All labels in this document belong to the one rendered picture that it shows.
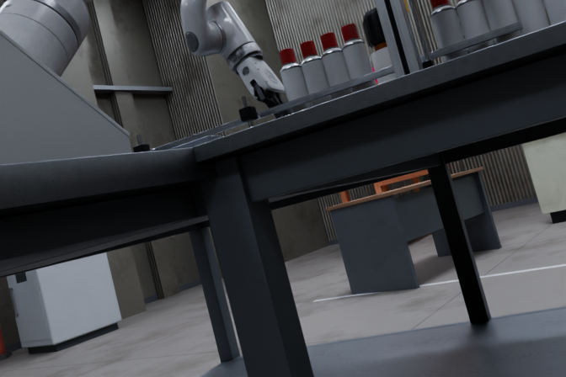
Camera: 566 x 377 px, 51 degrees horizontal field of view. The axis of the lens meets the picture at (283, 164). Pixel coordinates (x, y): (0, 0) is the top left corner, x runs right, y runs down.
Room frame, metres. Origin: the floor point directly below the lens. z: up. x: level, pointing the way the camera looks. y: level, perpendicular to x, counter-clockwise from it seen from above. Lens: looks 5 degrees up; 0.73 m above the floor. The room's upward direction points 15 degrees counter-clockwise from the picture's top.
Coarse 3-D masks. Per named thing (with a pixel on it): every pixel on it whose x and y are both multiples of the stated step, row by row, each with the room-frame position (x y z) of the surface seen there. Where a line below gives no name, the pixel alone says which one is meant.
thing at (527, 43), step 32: (544, 32) 0.54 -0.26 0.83; (448, 64) 0.58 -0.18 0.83; (480, 64) 0.57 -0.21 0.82; (512, 64) 0.58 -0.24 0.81; (352, 96) 0.62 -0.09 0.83; (384, 96) 0.61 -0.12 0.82; (416, 96) 0.63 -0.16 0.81; (256, 128) 0.67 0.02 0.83; (288, 128) 0.65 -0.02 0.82; (320, 128) 0.69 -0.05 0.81
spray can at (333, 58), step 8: (328, 40) 1.29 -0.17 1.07; (336, 40) 1.30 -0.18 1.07; (328, 48) 1.29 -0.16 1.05; (336, 48) 1.28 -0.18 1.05; (328, 56) 1.28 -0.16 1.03; (336, 56) 1.28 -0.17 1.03; (328, 64) 1.28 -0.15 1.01; (336, 64) 1.28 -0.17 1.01; (344, 64) 1.28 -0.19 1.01; (328, 72) 1.29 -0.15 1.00; (336, 72) 1.28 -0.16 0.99; (344, 72) 1.28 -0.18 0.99; (328, 80) 1.29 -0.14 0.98; (336, 80) 1.28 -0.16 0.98; (344, 80) 1.28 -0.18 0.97; (352, 88) 1.29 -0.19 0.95; (336, 96) 1.28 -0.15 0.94
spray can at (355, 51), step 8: (352, 24) 1.26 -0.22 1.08; (344, 32) 1.27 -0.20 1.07; (352, 32) 1.26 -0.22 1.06; (344, 40) 1.27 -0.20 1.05; (352, 40) 1.26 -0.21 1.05; (360, 40) 1.26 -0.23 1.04; (344, 48) 1.26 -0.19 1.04; (352, 48) 1.25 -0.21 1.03; (360, 48) 1.25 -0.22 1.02; (344, 56) 1.27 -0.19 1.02; (352, 56) 1.25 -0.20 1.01; (360, 56) 1.25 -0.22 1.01; (368, 56) 1.27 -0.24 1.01; (352, 64) 1.26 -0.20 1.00; (360, 64) 1.25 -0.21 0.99; (368, 64) 1.26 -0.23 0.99; (352, 72) 1.26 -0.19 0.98; (360, 72) 1.25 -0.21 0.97; (368, 72) 1.25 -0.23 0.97; (360, 88) 1.25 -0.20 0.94
